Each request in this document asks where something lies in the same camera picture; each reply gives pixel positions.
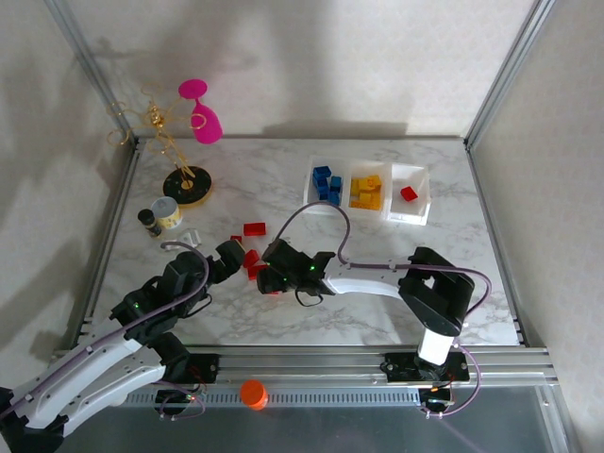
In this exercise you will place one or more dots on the small dark bottle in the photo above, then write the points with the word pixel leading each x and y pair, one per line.
pixel 150 223

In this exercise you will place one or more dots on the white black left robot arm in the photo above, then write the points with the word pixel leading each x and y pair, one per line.
pixel 94 377

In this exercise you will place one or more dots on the aluminium front rail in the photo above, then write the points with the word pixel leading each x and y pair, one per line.
pixel 307 363

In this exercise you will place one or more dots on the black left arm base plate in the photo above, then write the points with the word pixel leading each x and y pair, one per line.
pixel 205 368

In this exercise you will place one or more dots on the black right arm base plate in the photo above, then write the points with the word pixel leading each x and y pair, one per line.
pixel 398 367

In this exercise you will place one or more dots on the white plastic bin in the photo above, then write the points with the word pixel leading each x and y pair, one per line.
pixel 417 212
pixel 368 167

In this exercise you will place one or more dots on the yellow lego plate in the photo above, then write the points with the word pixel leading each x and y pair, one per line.
pixel 355 200
pixel 371 204

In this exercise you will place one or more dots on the grey metal panel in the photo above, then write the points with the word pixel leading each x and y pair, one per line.
pixel 307 431

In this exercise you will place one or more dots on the group of blue bricks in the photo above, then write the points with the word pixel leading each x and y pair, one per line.
pixel 309 200

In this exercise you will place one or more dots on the yellow square lego brick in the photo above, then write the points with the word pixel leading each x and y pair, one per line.
pixel 359 183

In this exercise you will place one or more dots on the orange bottle cap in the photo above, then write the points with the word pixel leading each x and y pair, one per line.
pixel 254 394

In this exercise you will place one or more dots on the pink wine glass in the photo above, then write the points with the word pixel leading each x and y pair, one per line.
pixel 206 125

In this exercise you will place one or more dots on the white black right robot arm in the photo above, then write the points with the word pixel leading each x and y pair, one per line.
pixel 358 283

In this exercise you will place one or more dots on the small red lego brick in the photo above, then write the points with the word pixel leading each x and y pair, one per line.
pixel 236 239

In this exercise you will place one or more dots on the white yellow can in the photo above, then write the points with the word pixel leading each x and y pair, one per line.
pixel 166 213

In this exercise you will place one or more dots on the small clear plastic piece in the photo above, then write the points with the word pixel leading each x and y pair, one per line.
pixel 192 236

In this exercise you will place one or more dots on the aluminium frame post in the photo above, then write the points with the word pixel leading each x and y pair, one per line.
pixel 507 71
pixel 89 66

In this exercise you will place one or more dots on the wide red lego brick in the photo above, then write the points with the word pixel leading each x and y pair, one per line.
pixel 256 272
pixel 254 229

